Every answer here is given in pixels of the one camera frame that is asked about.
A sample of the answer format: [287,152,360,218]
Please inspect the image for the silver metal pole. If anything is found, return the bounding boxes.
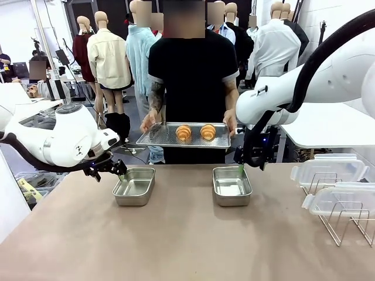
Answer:
[32,0,64,103]

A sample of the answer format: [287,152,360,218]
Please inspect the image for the rectangular steel container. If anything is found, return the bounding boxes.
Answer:
[112,167,156,207]
[212,166,253,207]

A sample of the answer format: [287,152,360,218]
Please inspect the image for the metal wire lid rack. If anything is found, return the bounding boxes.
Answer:
[301,172,375,247]

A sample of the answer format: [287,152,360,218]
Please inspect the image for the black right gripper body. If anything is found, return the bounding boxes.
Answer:
[234,145,250,166]

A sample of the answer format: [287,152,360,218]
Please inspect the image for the mannequin in white shirt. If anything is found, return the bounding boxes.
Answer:
[245,1,302,88]

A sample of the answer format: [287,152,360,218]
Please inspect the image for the mannequin in light blue fleece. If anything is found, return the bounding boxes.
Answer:
[125,0,165,165]

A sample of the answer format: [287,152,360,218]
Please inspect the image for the white side table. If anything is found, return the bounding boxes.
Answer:
[277,96,375,163]

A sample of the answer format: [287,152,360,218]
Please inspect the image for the person in black t-shirt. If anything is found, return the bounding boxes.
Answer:
[147,0,240,165]

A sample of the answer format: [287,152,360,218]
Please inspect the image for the person's right hand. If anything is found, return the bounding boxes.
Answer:
[139,109,161,134]

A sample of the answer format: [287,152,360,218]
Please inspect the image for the person's left forearm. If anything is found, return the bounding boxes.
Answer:
[224,78,240,114]

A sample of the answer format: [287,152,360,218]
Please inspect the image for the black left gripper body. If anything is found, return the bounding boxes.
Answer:
[94,156,120,177]

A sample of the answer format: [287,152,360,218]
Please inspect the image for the metal baking tray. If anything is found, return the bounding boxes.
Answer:
[135,122,232,150]

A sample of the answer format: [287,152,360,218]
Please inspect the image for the mannequin in black jacket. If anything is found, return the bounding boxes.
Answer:
[224,2,255,87]

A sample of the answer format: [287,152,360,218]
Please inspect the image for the flat mannequin base plate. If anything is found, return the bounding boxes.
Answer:
[117,143,147,156]

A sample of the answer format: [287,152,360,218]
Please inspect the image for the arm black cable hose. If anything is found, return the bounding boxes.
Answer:
[242,8,375,171]
[0,131,99,174]

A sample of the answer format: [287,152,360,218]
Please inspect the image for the person's left hand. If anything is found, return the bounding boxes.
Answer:
[221,108,238,138]

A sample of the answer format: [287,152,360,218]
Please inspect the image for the golden croissant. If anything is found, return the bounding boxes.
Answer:
[199,124,217,142]
[175,124,193,142]

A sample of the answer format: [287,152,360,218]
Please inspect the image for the white office desk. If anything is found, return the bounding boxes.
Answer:
[0,83,64,124]

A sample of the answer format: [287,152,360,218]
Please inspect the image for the black tablet on stand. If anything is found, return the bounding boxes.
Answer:
[55,37,77,71]

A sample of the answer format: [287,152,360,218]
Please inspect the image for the person's tattooed right forearm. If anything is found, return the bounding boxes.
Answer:
[148,80,167,116]

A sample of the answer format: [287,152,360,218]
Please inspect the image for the clear plastic storage bin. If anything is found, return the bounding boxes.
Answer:
[13,171,70,210]

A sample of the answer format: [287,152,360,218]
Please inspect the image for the mannequin in dark red dress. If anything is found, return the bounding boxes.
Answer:
[72,15,103,125]

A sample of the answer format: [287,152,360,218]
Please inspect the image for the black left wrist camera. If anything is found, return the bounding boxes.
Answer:
[83,166,103,183]

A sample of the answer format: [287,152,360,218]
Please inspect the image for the background person in dark shirt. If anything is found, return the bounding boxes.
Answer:
[0,45,13,84]

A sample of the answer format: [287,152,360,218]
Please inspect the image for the yellow item in bin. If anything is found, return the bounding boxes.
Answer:
[16,177,40,203]

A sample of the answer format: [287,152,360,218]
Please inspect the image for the seated person in pale shirt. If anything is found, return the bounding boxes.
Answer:
[28,57,71,102]

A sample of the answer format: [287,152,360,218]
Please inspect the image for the mannequin in cream jacket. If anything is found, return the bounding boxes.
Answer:
[87,11,133,115]

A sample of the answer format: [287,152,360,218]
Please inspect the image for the clear plastic clip lid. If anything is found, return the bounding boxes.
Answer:
[289,153,370,189]
[301,181,375,220]

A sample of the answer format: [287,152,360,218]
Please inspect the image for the mannequin in blue shirt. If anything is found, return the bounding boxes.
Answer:
[206,1,237,44]

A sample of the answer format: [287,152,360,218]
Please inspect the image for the black tripod stand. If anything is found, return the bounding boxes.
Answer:
[30,36,67,102]

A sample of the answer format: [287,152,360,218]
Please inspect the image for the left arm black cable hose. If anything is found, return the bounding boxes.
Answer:
[0,131,99,174]

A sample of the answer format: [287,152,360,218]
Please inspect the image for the black dropped trousers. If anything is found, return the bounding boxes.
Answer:
[104,112,131,144]

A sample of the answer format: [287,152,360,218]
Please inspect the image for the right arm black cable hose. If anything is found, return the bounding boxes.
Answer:
[242,8,375,171]

